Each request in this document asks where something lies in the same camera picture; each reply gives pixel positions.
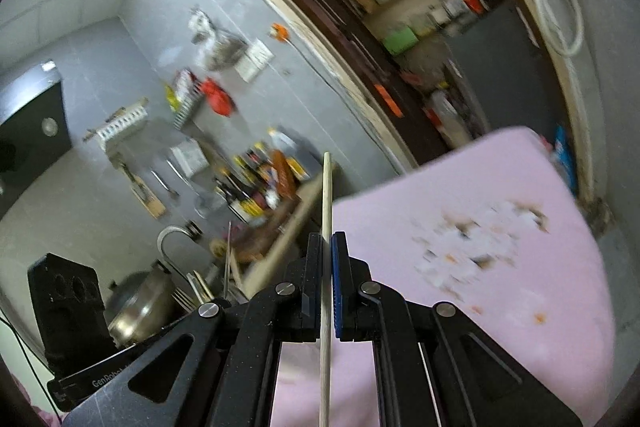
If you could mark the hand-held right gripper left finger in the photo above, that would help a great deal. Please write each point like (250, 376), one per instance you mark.
(314, 272)

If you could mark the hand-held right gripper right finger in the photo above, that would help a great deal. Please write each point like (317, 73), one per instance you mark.
(340, 277)

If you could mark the wooden chopstick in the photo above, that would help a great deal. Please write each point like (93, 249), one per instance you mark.
(327, 197)

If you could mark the metal cooking pot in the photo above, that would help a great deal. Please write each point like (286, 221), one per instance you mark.
(145, 307)

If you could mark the red label sauce bottle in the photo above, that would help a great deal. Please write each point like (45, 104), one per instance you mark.
(260, 167)

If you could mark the metal faucet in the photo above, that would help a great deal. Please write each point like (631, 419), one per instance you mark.
(167, 238)

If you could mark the wooden cutting board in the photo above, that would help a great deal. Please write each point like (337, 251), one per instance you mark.
(147, 194)

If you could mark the pink floral tablecloth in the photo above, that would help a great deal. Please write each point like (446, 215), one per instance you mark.
(500, 332)

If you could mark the red plastic bag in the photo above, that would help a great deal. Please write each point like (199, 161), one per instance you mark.
(217, 96)

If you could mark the dark wooden door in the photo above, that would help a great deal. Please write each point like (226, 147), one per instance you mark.
(350, 52)

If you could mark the orange plug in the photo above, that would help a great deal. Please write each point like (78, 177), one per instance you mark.
(277, 32)

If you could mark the green box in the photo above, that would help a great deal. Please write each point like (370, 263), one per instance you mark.
(400, 41)

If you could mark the clear plastic bag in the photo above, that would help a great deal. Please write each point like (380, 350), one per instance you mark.
(217, 42)

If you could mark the blue packet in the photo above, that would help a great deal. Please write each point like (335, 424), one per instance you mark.
(564, 154)

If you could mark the dark grey cabinet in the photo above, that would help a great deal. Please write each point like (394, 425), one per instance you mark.
(495, 67)

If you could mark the red can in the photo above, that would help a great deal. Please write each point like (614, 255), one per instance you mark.
(475, 2)

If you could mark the wooden door frame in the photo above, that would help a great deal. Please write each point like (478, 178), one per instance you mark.
(365, 107)

